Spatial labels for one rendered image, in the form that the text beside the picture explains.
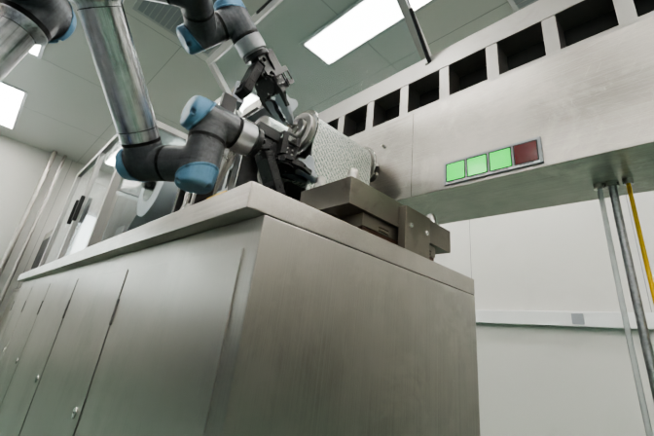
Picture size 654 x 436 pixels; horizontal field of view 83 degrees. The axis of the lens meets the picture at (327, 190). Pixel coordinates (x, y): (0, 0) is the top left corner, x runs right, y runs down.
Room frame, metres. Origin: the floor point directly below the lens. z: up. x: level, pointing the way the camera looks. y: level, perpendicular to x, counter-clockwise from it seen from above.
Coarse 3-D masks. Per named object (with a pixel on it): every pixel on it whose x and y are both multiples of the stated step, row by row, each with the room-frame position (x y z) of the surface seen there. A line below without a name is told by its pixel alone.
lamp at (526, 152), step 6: (522, 144) 0.76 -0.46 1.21; (528, 144) 0.75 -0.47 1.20; (534, 144) 0.74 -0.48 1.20; (516, 150) 0.77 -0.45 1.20; (522, 150) 0.76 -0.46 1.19; (528, 150) 0.75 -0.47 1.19; (534, 150) 0.74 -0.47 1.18; (516, 156) 0.77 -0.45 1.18; (522, 156) 0.76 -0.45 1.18; (528, 156) 0.75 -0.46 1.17; (534, 156) 0.74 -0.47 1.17; (516, 162) 0.77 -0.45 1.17; (522, 162) 0.76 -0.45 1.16
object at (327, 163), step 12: (312, 144) 0.86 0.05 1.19; (312, 156) 0.86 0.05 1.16; (324, 156) 0.89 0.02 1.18; (336, 156) 0.92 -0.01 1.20; (324, 168) 0.89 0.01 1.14; (336, 168) 0.92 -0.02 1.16; (348, 168) 0.95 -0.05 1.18; (360, 168) 0.99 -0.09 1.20; (336, 180) 0.92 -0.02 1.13; (360, 180) 0.99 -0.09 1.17
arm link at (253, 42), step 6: (246, 36) 0.74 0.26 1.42; (252, 36) 0.74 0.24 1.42; (258, 36) 0.75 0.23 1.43; (240, 42) 0.75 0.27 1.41; (246, 42) 0.75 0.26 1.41; (252, 42) 0.75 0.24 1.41; (258, 42) 0.75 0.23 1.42; (264, 42) 0.77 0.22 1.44; (240, 48) 0.76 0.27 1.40; (246, 48) 0.76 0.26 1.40; (252, 48) 0.76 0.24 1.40; (258, 48) 0.76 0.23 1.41; (240, 54) 0.78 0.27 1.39; (246, 54) 0.77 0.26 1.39
